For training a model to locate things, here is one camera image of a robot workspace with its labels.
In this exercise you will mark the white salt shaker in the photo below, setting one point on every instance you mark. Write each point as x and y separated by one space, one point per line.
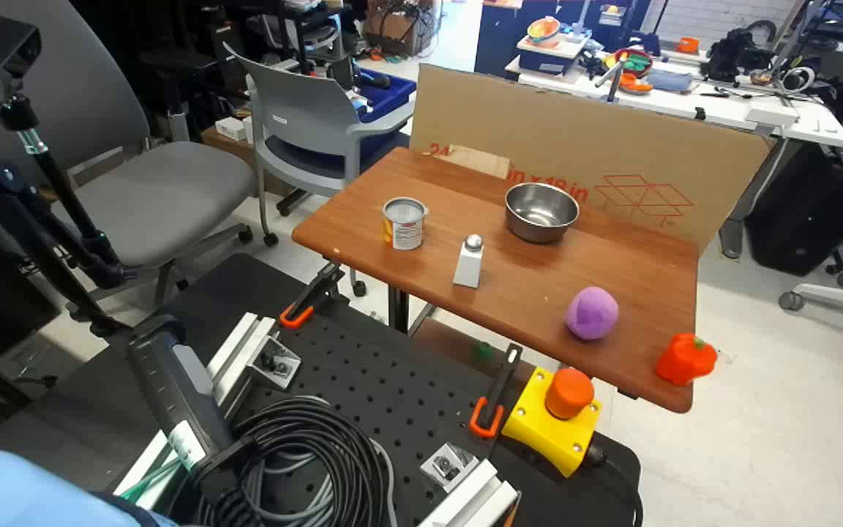
469 265

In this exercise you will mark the cardboard panel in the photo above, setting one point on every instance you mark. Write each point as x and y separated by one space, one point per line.
671 174

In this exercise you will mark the grey office chair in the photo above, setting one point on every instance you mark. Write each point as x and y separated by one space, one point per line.
156 202

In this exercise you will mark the white background desk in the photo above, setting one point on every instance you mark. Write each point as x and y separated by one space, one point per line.
697 101

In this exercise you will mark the light grey chair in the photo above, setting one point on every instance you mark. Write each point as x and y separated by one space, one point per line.
318 136

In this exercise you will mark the black breadboard table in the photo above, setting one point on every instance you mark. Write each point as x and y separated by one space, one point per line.
211 413

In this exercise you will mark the orange black clamp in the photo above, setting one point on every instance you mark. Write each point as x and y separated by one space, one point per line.
489 408
305 303

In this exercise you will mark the purple plush ball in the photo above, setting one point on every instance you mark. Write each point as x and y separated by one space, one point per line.
593 314

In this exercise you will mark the metal bowl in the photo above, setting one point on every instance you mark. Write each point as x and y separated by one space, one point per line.
539 212

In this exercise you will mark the tin can peach label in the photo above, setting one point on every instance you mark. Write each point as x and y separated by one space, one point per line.
404 222

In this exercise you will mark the orange black clamp right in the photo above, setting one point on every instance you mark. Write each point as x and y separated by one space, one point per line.
489 408

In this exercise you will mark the orange toy pepper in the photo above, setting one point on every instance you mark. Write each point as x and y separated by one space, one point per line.
685 358

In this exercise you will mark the orange black clamp left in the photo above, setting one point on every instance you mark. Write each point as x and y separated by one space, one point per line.
305 303

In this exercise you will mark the yellow emergency stop button box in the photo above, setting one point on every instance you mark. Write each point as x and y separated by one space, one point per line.
558 417

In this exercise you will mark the black camera on stand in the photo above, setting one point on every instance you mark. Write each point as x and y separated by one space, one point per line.
88 246

